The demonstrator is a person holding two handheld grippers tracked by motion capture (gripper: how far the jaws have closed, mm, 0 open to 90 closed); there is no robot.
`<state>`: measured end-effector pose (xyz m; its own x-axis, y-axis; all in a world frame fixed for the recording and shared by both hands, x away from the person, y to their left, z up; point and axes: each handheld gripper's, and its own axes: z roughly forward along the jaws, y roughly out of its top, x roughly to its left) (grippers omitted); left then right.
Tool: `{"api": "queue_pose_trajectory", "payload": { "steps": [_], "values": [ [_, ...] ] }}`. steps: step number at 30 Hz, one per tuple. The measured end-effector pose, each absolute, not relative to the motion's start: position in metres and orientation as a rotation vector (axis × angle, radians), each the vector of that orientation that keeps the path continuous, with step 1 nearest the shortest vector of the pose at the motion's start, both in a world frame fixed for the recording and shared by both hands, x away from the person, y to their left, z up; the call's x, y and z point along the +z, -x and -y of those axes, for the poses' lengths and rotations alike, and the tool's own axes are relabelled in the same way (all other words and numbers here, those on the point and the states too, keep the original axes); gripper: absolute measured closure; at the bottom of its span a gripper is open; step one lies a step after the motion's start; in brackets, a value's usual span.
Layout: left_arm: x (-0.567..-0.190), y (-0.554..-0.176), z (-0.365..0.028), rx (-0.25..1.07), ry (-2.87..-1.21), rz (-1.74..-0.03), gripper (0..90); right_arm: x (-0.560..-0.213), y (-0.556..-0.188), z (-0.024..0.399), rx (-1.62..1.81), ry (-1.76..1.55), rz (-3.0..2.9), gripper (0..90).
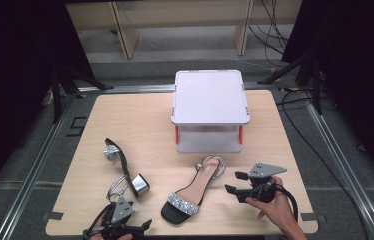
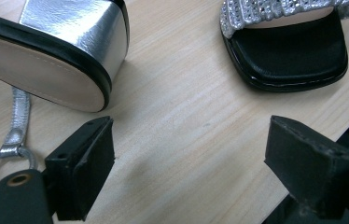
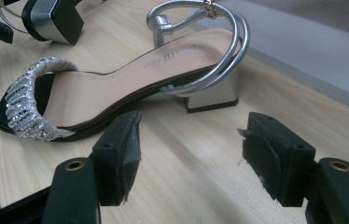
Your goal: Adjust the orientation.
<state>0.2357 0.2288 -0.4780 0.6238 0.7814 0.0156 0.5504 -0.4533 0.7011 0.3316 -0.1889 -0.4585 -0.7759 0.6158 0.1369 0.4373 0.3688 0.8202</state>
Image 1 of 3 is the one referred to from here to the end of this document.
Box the white two-tier shoe rack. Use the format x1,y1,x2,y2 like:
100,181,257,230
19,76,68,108
170,69,251,155

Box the thin white cable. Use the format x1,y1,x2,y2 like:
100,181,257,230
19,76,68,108
228,58,273,73

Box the person's right hand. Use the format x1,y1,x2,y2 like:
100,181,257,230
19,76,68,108
245,177,301,234

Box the bundle of black cables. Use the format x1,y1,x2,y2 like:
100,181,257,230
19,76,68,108
247,0,290,57

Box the dark curtain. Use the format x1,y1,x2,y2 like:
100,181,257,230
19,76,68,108
280,0,374,188
0,0,95,209

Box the person's left hand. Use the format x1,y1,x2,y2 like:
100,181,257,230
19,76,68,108
89,213,133,240

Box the black silver high-heeled sandal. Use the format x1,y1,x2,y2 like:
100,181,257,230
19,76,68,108
103,137,151,203
160,155,227,226

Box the right hand-held gripper black cable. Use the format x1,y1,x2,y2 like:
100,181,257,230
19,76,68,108
274,182,300,223

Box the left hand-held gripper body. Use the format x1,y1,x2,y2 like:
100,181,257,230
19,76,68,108
101,196,135,240

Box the black floor cable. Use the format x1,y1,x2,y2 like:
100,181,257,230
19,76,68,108
275,88,371,240

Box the black tape strip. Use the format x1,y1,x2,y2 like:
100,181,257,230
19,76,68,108
299,212,327,224
42,211,65,222

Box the light wooden desk frame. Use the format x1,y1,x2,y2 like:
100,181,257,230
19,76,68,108
65,0,303,61

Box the black stand legs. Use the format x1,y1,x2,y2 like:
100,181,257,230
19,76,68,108
50,62,115,124
257,49,323,116

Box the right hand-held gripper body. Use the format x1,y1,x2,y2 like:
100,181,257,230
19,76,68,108
248,162,288,203

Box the aluminium floor rail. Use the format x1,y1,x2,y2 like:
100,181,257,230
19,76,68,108
303,94,374,240
77,83,276,95
0,93,78,240

